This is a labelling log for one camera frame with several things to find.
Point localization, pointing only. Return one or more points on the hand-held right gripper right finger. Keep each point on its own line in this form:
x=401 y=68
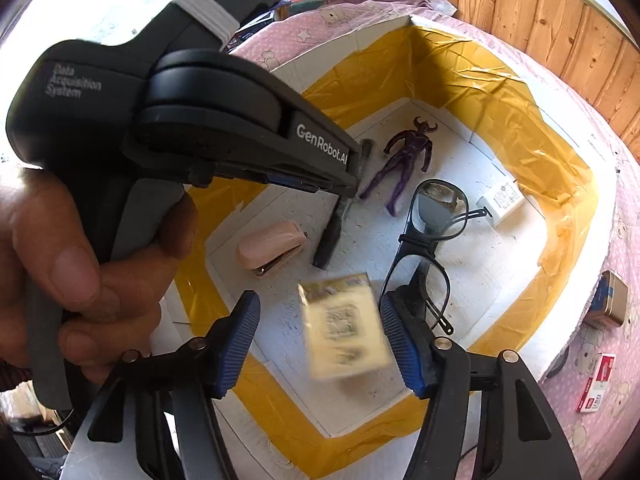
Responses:
x=405 y=347

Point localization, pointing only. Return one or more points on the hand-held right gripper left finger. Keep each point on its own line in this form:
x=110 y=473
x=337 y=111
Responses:
x=235 y=347

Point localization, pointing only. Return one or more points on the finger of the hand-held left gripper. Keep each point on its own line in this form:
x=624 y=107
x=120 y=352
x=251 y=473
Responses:
x=292 y=182
x=340 y=185

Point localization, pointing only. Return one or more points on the black bar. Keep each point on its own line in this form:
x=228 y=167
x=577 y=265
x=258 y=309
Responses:
x=330 y=240

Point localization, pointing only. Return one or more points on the cream cigarette pack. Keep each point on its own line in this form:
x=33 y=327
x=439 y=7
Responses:
x=345 y=330

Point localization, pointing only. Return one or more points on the pink stapler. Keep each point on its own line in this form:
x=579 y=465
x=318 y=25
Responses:
x=265 y=247

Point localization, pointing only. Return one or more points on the purple horned toy figure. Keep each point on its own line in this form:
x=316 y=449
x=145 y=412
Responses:
x=407 y=155

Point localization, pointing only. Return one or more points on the black frame eyeglasses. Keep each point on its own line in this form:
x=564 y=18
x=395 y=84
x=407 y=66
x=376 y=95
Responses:
x=437 y=210

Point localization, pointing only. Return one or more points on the white cardboard box yellow tape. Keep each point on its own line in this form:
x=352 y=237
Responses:
x=475 y=270

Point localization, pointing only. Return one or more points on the white charger adapter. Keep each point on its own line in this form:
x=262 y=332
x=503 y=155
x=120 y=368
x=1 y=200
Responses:
x=505 y=200

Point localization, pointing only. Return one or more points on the person's left hand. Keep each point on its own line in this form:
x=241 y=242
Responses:
x=45 y=220

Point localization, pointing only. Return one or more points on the pink bear print blanket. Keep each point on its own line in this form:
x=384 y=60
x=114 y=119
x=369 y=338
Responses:
x=575 y=440

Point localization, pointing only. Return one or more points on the red white cigarette pack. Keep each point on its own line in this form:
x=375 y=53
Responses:
x=597 y=382

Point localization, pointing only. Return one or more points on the gold metal tin box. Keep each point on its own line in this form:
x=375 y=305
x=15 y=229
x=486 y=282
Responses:
x=612 y=300

